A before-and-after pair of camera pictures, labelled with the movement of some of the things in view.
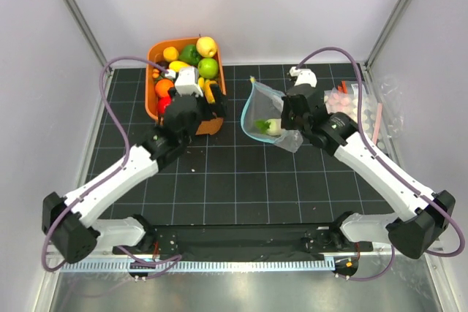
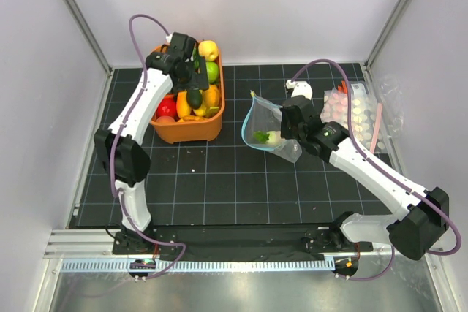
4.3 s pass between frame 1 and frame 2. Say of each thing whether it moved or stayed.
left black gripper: moved
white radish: moved
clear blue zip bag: moved
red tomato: stayed
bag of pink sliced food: stayed
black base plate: stayed
